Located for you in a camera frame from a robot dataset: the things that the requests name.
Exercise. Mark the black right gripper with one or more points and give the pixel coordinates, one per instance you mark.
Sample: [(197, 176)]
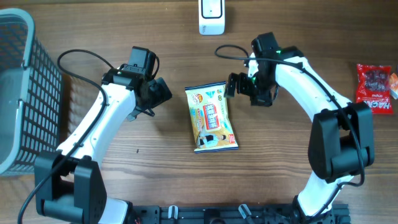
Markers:
[(264, 98)]

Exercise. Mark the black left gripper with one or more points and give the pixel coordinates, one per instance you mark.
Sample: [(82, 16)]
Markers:
[(161, 93)]

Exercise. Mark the cream snack bag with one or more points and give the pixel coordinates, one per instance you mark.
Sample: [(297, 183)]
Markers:
[(212, 130)]

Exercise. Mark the red snack packet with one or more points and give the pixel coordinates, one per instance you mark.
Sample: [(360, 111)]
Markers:
[(373, 88)]

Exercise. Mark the orange small box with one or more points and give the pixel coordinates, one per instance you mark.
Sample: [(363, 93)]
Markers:
[(393, 85)]

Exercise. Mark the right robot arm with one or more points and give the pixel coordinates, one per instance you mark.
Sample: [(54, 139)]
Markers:
[(341, 143)]

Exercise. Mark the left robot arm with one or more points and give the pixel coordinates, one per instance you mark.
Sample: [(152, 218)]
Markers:
[(68, 182)]

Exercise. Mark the white barcode scanner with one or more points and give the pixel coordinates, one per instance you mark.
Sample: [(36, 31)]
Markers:
[(211, 17)]

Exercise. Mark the grey plastic shopping basket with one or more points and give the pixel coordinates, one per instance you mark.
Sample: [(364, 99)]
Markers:
[(31, 95)]

